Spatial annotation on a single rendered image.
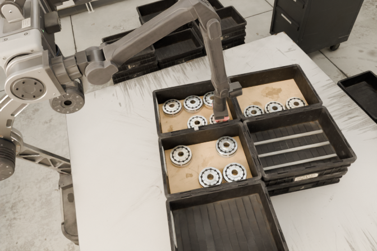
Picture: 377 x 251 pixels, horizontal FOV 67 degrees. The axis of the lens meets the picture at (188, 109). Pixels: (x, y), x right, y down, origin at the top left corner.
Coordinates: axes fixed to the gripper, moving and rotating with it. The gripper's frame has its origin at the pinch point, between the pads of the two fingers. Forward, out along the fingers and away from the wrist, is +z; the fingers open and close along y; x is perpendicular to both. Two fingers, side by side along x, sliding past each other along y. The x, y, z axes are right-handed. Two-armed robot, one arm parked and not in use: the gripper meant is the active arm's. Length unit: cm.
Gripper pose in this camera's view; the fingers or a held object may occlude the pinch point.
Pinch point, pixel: (220, 119)
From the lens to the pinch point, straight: 143.3
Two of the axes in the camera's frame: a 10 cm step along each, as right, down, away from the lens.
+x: -9.9, 1.1, 0.1
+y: -0.8, -7.7, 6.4
